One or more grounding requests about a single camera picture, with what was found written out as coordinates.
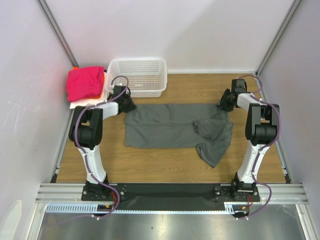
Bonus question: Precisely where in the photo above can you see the left aluminium frame post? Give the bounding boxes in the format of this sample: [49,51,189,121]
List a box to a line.
[36,0,79,67]

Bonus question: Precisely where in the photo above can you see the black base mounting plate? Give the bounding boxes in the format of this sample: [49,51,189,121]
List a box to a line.
[81,183,260,212]

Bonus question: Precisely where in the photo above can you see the pink folded t shirt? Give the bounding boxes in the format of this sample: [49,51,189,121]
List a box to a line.
[66,66,105,102]

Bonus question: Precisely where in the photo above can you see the aluminium frame post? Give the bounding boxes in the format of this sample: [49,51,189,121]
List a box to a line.
[255,0,303,76]
[36,0,79,67]

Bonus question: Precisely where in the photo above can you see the white slotted cable duct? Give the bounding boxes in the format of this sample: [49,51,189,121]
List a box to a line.
[46,201,251,215]

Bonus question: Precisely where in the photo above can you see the aluminium front rail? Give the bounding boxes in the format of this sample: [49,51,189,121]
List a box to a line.
[35,183,308,205]

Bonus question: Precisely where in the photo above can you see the white folded t shirt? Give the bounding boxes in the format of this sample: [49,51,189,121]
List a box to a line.
[69,72,108,110]

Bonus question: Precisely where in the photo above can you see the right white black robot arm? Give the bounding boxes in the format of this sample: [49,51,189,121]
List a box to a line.
[219,78,282,201]

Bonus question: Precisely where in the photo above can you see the right aluminium frame post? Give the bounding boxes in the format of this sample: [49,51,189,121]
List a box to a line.
[255,0,303,76]

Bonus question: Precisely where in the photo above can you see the grey t shirt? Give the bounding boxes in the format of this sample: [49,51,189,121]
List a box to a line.
[124,103,233,168]

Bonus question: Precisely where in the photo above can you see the orange folded t shirt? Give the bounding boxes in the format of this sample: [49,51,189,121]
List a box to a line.
[72,66,106,100]

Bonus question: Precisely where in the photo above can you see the white perforated plastic basket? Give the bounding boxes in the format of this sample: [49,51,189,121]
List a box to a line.
[105,57,168,98]

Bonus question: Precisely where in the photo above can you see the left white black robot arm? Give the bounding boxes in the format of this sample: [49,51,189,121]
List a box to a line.
[68,85,136,201]

